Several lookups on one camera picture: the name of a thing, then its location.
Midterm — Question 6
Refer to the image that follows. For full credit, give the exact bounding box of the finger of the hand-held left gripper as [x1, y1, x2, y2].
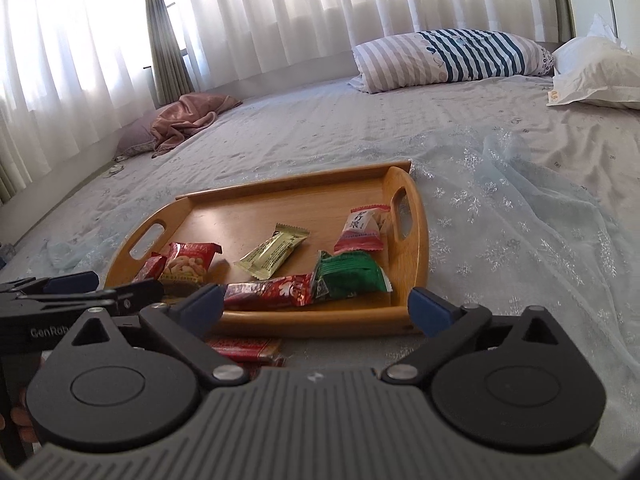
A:
[0, 271, 100, 297]
[102, 280, 166, 311]

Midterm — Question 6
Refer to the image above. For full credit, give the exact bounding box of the green snack packet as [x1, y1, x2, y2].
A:
[311, 251, 393, 303]

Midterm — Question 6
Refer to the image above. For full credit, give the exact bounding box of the wooden tray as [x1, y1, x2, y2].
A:
[102, 160, 430, 338]

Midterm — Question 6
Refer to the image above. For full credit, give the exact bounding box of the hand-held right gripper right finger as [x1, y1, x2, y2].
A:
[381, 287, 576, 386]

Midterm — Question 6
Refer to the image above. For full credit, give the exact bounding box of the red nut snack packet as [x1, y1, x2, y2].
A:
[157, 242, 223, 286]

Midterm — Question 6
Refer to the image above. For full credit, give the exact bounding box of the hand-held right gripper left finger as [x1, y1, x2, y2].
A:
[64, 284, 251, 388]

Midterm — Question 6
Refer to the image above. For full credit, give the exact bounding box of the pink snack packet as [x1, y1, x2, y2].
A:
[333, 204, 392, 253]

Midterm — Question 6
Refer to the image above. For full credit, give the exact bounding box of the white sheer curtain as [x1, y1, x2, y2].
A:
[0, 0, 556, 186]

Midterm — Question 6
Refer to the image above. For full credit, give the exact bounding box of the pink crumpled cloth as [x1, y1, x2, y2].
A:
[151, 93, 243, 159]

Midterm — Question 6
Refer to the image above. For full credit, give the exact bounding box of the sheer snowflake cloth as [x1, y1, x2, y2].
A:
[30, 132, 640, 411]

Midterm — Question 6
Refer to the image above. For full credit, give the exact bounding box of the white pillow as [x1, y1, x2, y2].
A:
[546, 14, 640, 111]

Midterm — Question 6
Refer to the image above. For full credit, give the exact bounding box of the person's left hand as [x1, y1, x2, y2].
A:
[11, 385, 41, 445]

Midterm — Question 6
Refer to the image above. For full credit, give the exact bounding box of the pale green wafer packet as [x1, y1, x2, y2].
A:
[233, 223, 311, 281]

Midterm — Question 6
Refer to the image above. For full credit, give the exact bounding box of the small dark red snack bar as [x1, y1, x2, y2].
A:
[131, 254, 168, 283]

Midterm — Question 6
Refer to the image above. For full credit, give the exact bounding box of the long red snack bar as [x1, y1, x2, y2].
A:
[222, 274, 316, 311]

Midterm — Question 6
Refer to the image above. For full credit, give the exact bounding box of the green curtain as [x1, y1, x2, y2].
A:
[0, 150, 25, 206]
[140, 0, 194, 107]
[547, 0, 574, 43]

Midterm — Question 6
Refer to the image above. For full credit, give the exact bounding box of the red clear cracker packet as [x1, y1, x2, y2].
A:
[205, 336, 286, 376]

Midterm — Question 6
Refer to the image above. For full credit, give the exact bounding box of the purple pillow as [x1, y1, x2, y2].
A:
[115, 110, 166, 158]

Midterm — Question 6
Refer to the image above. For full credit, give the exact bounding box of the blue grey striped pillow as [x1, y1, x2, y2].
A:
[348, 28, 556, 93]

